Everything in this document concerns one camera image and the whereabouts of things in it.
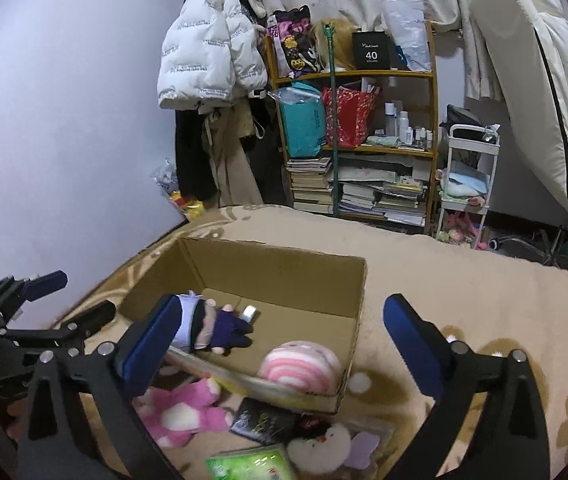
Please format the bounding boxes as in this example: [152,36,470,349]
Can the white plastic bag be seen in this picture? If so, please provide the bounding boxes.
[381,0,432,72]

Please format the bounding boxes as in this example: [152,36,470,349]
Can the white round plush toy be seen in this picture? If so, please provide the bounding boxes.
[286,422,381,476]

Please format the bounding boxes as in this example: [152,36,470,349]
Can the white trolley cart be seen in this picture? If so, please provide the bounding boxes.
[434,124,501,250]

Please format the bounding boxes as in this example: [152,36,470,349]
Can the pink striped round plush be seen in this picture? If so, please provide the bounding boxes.
[257,341,343,396]

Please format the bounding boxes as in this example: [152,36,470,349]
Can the black hanging coat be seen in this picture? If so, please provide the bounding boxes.
[174,107,220,206]

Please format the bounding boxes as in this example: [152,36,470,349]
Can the pile of magazines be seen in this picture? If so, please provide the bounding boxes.
[336,152,430,227]

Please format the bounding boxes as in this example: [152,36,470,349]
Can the teal shopping bag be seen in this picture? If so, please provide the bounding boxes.
[276,82,327,158]

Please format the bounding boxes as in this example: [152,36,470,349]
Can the pink and white plush toy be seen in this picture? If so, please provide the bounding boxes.
[133,377,235,448]

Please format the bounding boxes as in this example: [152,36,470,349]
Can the plush doll in purple clothes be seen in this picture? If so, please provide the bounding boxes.
[171,290,255,356]

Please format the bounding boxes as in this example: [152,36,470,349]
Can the light blue folded cloth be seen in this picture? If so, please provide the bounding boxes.
[439,162,487,198]

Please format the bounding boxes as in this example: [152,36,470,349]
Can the black bag on cart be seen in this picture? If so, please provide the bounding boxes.
[439,104,485,141]

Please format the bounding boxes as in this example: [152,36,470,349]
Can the dark shiny packet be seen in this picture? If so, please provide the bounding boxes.
[229,397,297,446]

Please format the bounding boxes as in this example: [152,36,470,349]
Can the green packet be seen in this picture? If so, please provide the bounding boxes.
[205,444,295,480]

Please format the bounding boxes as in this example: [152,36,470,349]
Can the green pole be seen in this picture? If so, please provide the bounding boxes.
[321,22,342,216]

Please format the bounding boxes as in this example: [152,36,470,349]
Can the group of cosmetic bottles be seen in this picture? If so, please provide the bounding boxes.
[366,102,436,151]

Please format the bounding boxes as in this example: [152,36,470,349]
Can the red patterned bag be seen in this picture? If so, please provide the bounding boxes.
[320,85,377,150]

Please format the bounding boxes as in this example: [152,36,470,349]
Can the beige hanging trousers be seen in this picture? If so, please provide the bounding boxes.
[201,105,265,208]

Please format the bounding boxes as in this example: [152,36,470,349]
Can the stack of old books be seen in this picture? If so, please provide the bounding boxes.
[285,156,336,213]

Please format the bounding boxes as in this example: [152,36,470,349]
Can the dark metal frame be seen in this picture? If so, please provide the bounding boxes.
[489,225,568,276]

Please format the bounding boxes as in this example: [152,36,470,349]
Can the wooden shelf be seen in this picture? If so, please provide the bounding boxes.
[264,20,440,233]

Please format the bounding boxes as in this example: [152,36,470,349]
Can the blonde wig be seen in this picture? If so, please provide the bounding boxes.
[314,17,360,72]

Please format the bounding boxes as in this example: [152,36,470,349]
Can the cardboard box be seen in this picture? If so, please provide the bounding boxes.
[120,236,368,415]

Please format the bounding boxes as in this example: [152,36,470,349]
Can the black box with white print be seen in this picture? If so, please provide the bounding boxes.
[352,30,390,70]

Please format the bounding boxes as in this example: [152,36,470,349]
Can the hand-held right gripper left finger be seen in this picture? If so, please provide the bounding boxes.
[16,294,185,480]

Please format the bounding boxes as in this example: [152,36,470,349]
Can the folded white mattress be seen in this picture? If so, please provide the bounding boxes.
[469,0,568,223]

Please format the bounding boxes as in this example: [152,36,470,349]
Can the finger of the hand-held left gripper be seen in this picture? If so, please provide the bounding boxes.
[0,300,116,356]
[0,270,68,328]

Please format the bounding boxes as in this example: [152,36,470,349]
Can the pink black cartoon tote bag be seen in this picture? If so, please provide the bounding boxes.
[267,6,327,78]

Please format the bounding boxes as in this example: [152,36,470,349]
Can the plastic bag of toys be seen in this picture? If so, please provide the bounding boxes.
[153,157,205,221]

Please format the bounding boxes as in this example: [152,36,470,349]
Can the brown floral blanket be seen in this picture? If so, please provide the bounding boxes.
[56,204,568,480]

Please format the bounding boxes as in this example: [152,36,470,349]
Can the small dark red pouch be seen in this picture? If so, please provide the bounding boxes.
[298,412,335,433]

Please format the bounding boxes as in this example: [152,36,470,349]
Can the white puffer jacket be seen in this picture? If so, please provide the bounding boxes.
[157,0,270,110]

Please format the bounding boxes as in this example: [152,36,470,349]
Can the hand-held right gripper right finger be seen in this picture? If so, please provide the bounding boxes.
[383,294,551,480]

